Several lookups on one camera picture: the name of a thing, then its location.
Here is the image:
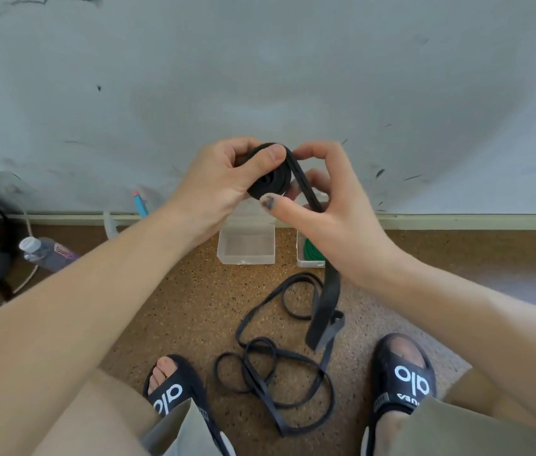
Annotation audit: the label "person's left hand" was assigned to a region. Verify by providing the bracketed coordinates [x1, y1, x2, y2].
[166, 137, 288, 246]

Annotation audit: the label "person's right hand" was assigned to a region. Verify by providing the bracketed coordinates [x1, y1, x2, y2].
[260, 141, 400, 291]

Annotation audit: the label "black elastic band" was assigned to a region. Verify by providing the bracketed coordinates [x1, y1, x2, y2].
[213, 142, 346, 437]

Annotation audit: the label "person's right forearm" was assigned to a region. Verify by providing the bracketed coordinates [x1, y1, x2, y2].
[358, 249, 536, 443]

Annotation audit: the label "person's left forearm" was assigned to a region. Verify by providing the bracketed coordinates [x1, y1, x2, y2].
[0, 204, 202, 456]

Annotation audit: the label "green rolled elastic band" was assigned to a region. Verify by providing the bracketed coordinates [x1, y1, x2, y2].
[303, 237, 326, 263]

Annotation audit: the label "empty clear plastic box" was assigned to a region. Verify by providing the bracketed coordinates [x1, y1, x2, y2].
[216, 199, 276, 266]

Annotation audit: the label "blue pen with red cap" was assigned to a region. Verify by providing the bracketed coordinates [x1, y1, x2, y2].
[131, 190, 150, 219]

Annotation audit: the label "small clear plastic tube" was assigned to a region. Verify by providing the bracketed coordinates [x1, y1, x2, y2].
[103, 211, 120, 241]

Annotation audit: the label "person's right foot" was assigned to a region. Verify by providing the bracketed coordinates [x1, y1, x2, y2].
[368, 337, 427, 456]

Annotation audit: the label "person's foot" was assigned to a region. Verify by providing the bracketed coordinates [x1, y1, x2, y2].
[148, 356, 179, 396]
[368, 337, 427, 456]

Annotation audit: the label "person's right black slide sandal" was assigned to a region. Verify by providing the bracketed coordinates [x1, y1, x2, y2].
[364, 332, 438, 456]

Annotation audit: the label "person's black slide sandal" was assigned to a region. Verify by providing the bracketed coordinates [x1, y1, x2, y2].
[142, 354, 236, 456]
[364, 332, 438, 456]

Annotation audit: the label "person's left foot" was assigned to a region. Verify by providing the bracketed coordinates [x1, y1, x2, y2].
[148, 356, 179, 396]

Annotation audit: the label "person's left black slide sandal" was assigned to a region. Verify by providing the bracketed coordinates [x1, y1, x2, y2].
[142, 354, 236, 456]

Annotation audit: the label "clear bottle with white cap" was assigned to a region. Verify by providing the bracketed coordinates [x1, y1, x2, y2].
[18, 236, 81, 274]

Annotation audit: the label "grey-green shorts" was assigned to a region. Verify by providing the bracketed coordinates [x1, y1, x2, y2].
[141, 395, 536, 456]

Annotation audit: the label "white cable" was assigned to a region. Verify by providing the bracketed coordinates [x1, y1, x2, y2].
[10, 211, 41, 296]

